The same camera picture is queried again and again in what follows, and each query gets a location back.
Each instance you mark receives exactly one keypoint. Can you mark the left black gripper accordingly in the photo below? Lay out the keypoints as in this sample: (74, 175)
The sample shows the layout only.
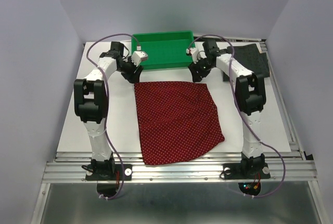
(132, 77)

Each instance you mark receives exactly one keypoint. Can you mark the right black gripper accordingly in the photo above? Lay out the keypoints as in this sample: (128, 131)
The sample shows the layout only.
(194, 67)

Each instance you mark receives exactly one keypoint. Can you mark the red polka dot skirt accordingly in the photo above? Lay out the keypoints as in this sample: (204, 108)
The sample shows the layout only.
(177, 121)

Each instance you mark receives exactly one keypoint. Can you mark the dark grey dotted skirt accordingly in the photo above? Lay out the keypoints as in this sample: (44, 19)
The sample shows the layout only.
(252, 59)

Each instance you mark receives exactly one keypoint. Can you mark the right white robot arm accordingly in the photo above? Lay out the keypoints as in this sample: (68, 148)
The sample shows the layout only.
(248, 90)

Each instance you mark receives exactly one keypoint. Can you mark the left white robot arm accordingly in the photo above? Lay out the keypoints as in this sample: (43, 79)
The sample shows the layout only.
(91, 103)

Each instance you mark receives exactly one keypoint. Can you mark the green plastic tray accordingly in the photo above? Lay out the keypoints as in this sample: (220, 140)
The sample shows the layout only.
(165, 50)

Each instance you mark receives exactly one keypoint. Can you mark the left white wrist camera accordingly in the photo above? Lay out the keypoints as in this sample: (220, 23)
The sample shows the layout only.
(138, 56)

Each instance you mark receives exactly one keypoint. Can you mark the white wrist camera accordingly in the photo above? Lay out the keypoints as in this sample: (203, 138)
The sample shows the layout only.
(194, 53)
(138, 56)

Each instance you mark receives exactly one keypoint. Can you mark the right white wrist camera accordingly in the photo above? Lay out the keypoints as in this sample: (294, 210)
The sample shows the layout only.
(194, 53)

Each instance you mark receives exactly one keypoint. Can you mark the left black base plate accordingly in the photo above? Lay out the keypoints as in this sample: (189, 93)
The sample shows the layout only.
(125, 173)

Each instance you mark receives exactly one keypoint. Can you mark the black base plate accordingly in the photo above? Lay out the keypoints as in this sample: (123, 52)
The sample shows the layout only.
(236, 171)
(125, 173)

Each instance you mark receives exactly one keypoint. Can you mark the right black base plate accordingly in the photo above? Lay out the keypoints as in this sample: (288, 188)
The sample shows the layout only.
(236, 171)

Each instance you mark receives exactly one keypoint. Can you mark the aluminium rail frame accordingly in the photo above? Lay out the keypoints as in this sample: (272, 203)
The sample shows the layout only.
(66, 168)

